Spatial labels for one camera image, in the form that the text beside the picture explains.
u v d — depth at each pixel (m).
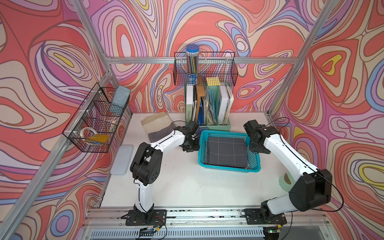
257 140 0.60
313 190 0.41
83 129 0.68
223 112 1.01
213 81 0.91
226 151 0.92
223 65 0.96
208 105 0.95
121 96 0.80
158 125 1.11
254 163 0.86
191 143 0.79
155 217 0.73
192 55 0.72
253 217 0.73
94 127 0.80
